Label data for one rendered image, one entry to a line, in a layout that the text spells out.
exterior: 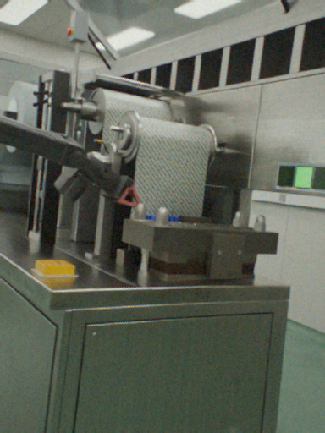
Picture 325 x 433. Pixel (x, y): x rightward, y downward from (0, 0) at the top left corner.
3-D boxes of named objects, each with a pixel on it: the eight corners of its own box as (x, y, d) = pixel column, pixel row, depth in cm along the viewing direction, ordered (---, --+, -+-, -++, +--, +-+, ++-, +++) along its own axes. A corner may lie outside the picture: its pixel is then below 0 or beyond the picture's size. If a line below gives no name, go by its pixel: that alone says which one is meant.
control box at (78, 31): (64, 41, 187) (66, 12, 187) (81, 45, 190) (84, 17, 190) (69, 36, 181) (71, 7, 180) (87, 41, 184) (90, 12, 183)
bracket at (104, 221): (83, 256, 143) (94, 150, 141) (104, 256, 146) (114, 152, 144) (90, 260, 139) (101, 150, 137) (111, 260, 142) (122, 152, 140)
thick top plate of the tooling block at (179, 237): (121, 241, 131) (123, 218, 130) (239, 244, 152) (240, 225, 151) (151, 251, 117) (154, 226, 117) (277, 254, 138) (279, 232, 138)
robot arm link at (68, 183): (78, 150, 118) (63, 136, 124) (46, 187, 119) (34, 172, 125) (110, 175, 127) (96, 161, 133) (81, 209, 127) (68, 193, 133)
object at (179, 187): (129, 223, 136) (136, 156, 135) (199, 227, 148) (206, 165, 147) (130, 223, 136) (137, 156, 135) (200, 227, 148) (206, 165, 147)
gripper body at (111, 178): (120, 200, 128) (99, 183, 124) (104, 197, 137) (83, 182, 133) (134, 180, 129) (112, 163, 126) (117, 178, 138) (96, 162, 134)
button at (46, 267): (34, 270, 117) (35, 260, 117) (63, 270, 120) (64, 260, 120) (44, 276, 111) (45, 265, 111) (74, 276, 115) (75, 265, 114)
